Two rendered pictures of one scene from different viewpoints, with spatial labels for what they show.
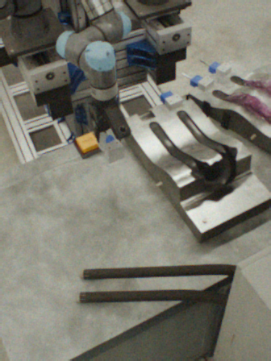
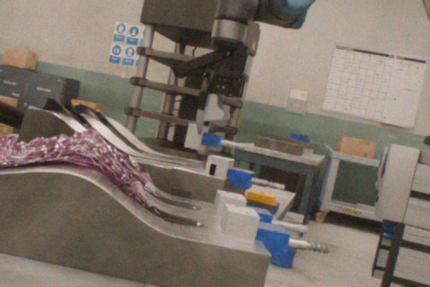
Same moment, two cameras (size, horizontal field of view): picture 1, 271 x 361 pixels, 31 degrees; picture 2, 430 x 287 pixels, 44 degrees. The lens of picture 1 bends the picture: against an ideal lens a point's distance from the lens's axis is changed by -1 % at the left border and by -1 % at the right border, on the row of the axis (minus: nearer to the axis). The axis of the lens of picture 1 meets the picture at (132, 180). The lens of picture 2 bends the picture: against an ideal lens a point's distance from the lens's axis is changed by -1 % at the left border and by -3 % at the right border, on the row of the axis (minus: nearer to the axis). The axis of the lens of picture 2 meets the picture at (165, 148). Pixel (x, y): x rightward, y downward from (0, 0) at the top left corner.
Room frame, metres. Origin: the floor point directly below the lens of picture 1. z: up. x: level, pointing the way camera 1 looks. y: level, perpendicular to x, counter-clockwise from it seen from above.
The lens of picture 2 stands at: (1.82, -0.91, 0.98)
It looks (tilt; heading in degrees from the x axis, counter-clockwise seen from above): 4 degrees down; 132
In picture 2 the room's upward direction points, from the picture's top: 12 degrees clockwise
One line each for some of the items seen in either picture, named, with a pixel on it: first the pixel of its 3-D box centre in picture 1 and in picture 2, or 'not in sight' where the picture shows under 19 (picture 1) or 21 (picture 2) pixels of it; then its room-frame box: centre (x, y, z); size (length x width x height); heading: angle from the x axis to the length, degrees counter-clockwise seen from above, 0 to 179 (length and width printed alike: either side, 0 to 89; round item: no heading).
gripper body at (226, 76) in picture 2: (105, 107); (225, 70); (1.07, 0.07, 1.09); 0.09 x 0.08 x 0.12; 25
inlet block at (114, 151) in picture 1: (106, 141); (217, 141); (1.08, 0.07, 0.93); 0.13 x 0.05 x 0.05; 25
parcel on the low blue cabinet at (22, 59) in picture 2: not in sight; (19, 59); (-5.40, 3.52, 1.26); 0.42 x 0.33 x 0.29; 24
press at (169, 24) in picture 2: not in sight; (191, 107); (-1.85, 3.45, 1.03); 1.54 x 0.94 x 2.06; 114
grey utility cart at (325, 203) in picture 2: not in sight; (360, 190); (-0.72, 5.55, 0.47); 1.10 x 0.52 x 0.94; 32
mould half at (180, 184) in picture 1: (193, 157); (110, 156); (1.05, -0.20, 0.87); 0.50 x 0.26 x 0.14; 25
